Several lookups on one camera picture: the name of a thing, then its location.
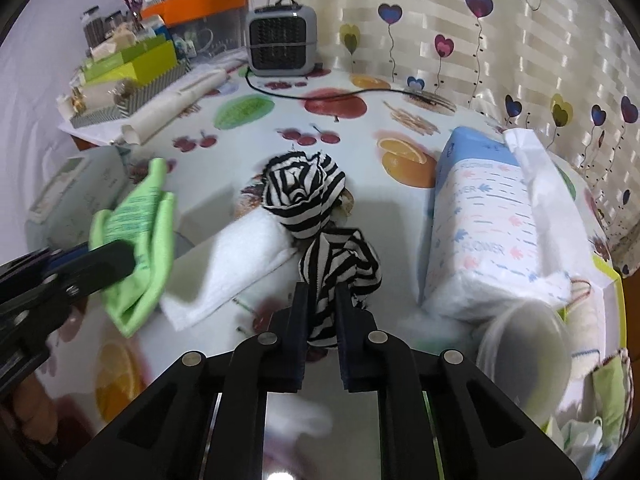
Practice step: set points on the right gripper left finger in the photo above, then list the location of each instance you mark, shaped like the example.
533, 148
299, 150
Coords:
286, 358

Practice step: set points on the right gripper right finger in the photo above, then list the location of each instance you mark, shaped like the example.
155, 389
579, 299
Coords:
353, 326

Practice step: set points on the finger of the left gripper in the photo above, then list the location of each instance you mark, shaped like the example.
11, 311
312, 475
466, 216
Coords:
42, 261
97, 269

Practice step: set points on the green microfiber cloth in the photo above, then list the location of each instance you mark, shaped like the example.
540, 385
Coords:
145, 220

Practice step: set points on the green patterned cloth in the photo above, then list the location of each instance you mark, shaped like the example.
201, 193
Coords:
610, 382

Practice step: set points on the black white striped cloth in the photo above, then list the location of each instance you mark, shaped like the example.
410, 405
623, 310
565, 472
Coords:
301, 190

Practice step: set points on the white striped towel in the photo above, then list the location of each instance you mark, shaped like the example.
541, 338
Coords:
582, 320

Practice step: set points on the white gloves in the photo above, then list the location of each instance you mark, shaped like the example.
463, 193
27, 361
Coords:
580, 441

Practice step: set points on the person's left hand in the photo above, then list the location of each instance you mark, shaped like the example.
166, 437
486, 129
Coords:
31, 411

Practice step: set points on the wet wipes pack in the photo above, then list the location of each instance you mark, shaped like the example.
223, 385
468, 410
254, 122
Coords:
61, 216

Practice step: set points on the blue white tissue pack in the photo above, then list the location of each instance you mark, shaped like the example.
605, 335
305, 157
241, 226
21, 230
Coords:
485, 256

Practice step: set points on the rolled white paper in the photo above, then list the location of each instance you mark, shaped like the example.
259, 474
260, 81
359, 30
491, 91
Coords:
171, 102

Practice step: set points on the clear plastic round container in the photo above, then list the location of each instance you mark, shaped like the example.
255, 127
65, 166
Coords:
526, 353

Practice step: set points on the green boxes in patterned tray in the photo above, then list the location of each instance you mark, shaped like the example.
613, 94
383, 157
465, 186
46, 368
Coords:
117, 86

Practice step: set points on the white plastic bag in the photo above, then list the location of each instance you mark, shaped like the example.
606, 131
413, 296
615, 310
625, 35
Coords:
561, 235

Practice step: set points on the lime green cardboard tray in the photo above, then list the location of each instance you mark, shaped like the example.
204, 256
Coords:
579, 402

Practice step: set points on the orange lidded storage box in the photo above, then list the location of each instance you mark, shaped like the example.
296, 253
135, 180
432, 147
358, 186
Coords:
202, 29

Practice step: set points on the grey portable heater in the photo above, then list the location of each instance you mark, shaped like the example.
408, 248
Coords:
282, 40

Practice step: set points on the heart patterned curtain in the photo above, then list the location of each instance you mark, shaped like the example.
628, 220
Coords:
571, 65

